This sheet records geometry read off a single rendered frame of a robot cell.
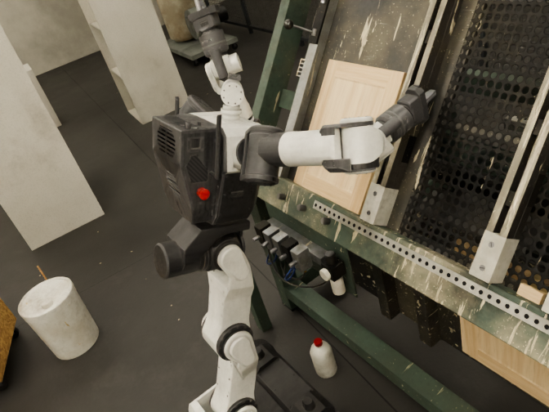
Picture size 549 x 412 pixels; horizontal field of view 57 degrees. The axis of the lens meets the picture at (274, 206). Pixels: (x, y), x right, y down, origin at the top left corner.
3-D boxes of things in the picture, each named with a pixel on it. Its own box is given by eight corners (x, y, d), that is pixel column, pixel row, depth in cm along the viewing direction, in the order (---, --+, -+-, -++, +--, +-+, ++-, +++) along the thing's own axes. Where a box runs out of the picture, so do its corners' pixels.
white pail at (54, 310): (47, 338, 301) (5, 281, 275) (95, 311, 310) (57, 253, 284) (55, 372, 276) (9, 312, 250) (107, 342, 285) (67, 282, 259)
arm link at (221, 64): (232, 38, 178) (243, 69, 182) (204, 48, 180) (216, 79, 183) (229, 38, 168) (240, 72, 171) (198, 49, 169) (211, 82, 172)
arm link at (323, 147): (351, 117, 111) (276, 125, 126) (355, 176, 112) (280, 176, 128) (379, 115, 119) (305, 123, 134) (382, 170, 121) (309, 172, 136)
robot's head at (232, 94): (220, 113, 146) (220, 82, 143) (220, 106, 155) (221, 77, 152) (243, 114, 147) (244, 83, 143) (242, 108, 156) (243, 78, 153)
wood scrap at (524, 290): (519, 293, 130) (515, 293, 129) (524, 283, 129) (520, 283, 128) (542, 304, 126) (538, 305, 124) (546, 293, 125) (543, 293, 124)
